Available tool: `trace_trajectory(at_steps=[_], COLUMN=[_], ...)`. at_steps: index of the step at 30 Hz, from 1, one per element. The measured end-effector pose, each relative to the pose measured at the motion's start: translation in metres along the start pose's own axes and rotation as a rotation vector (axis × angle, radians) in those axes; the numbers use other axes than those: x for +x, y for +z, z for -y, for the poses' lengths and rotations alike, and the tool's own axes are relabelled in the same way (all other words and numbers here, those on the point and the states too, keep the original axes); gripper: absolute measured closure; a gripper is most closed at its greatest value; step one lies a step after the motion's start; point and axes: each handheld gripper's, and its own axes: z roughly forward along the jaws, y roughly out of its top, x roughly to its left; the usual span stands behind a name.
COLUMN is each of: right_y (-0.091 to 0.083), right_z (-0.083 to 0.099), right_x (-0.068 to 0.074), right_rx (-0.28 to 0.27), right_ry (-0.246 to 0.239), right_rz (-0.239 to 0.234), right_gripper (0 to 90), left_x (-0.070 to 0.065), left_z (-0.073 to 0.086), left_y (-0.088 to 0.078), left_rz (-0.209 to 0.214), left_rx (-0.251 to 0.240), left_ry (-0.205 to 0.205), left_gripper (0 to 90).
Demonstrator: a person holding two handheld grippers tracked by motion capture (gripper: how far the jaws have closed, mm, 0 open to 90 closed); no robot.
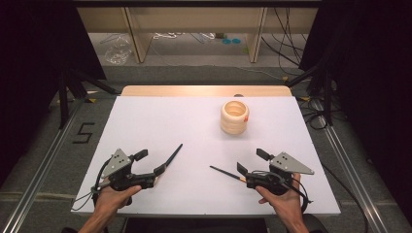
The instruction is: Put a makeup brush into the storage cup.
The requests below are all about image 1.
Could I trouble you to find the cream ribbed brush holder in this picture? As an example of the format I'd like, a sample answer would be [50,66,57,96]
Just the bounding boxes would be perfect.
[220,100,251,136]

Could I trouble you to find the hanging black cables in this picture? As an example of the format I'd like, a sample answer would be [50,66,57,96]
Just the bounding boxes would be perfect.
[260,7,309,78]

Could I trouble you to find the white cord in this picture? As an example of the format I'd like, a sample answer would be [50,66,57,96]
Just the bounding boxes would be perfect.
[153,31,187,41]

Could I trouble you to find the right hand-held gripper cable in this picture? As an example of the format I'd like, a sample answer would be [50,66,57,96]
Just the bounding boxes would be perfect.
[252,170,314,214]

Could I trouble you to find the large black makeup brush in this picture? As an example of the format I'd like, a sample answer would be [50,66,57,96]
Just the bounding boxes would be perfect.
[163,143,184,169]

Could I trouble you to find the aluminium floor rail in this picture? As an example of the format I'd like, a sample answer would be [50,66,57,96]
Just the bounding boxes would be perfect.
[310,98,390,233]
[0,98,86,233]

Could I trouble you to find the white table board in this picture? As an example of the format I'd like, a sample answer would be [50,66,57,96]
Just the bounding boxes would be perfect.
[70,95,342,217]

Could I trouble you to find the person's right hand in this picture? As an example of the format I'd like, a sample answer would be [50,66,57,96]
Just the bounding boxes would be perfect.
[255,173,305,225]

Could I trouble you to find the long black floor cable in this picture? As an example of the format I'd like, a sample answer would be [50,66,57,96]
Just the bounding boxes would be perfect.
[321,162,370,233]

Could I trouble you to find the left hand-held gripper cable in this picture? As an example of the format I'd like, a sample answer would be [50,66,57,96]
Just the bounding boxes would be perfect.
[71,157,113,212]

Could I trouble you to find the black cable coil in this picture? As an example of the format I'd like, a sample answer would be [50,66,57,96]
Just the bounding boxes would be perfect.
[298,96,332,131]

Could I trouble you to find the black tripod stand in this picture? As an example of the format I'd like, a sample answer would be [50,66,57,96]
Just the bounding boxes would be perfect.
[57,66,120,130]
[285,62,335,127]

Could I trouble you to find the person's left hand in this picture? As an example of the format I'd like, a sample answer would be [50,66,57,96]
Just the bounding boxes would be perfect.
[92,184,144,220]

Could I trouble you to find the light wooden shelf unit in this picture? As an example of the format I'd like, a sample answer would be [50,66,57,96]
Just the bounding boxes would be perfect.
[77,7,320,64]

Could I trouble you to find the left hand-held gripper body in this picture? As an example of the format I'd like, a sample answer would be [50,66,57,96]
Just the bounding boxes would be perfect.
[100,148,156,192]

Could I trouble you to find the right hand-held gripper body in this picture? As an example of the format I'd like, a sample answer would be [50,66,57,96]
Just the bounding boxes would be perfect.
[245,151,316,196]

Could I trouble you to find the clear plastic bag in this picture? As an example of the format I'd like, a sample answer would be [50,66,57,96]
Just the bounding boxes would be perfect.
[103,34,134,66]

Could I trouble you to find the black curtain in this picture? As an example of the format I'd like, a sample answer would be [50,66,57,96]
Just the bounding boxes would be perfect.
[298,0,412,226]
[0,0,107,187]

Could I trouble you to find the thin black makeup brush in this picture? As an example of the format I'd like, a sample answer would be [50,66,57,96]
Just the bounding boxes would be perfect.
[209,165,248,183]

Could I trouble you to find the hand-held gripper cable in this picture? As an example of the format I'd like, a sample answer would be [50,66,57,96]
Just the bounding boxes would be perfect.
[71,157,113,212]
[252,170,314,214]

